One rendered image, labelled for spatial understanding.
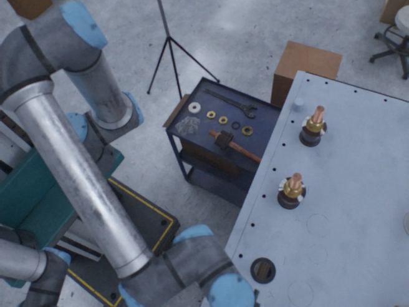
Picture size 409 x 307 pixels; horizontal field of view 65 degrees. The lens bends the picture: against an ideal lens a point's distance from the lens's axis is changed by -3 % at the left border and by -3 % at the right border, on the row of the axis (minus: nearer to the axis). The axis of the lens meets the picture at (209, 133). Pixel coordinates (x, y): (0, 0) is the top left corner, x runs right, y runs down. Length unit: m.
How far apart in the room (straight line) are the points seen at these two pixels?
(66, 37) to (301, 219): 0.93
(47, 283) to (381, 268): 1.03
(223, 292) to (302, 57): 1.74
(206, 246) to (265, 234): 0.48
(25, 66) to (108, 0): 3.73
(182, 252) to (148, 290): 0.10
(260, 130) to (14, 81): 1.44
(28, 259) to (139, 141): 2.11
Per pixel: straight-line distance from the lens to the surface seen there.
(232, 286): 0.73
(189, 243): 0.76
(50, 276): 1.10
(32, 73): 0.75
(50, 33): 0.76
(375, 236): 1.29
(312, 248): 1.22
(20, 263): 1.03
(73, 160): 0.72
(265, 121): 1.96
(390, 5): 3.92
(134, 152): 2.98
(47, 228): 1.49
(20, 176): 1.41
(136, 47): 3.73
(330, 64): 2.22
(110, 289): 2.37
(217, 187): 2.58
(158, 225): 2.35
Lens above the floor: 2.54
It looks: 60 degrees down
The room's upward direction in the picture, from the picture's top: 10 degrees counter-clockwise
